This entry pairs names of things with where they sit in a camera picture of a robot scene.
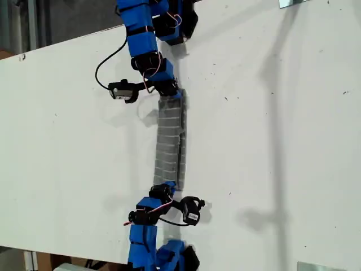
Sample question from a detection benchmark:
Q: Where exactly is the grey striped square towel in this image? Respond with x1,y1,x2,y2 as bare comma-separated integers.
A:
153,89,189,190

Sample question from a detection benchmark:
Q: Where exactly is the white plastic container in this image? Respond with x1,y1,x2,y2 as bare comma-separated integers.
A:
52,262,89,271

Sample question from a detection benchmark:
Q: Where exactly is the white table leg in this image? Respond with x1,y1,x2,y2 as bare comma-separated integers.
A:
24,250,39,271

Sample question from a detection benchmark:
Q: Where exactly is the black camera cable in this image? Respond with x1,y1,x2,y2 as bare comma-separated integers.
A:
95,36,129,91
157,216,190,228

